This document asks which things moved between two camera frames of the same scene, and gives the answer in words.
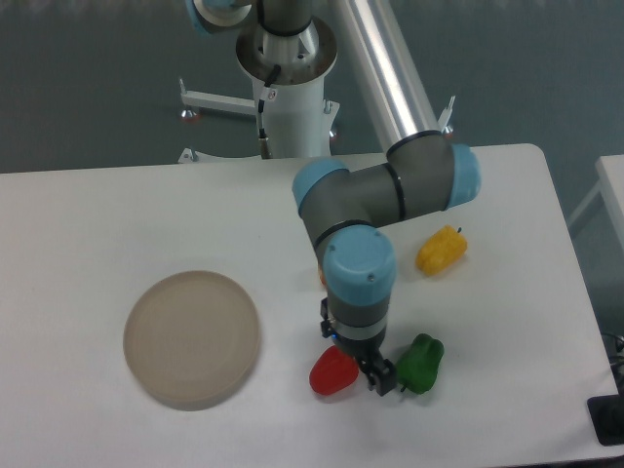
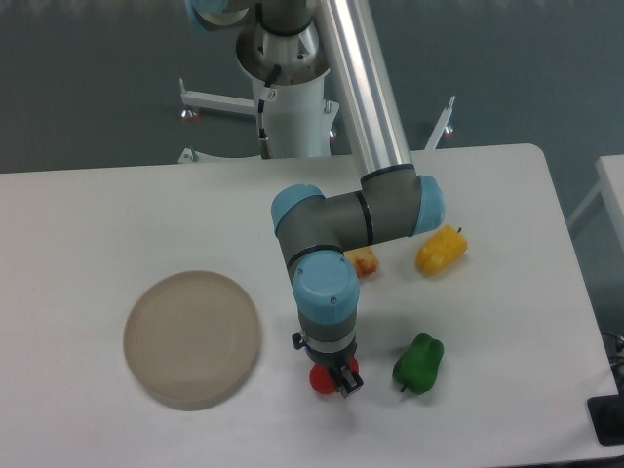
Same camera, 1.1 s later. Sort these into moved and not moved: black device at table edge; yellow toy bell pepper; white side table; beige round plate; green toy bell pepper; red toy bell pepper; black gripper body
Moved: black gripper body
Not moved: red toy bell pepper; green toy bell pepper; beige round plate; white side table; yellow toy bell pepper; black device at table edge
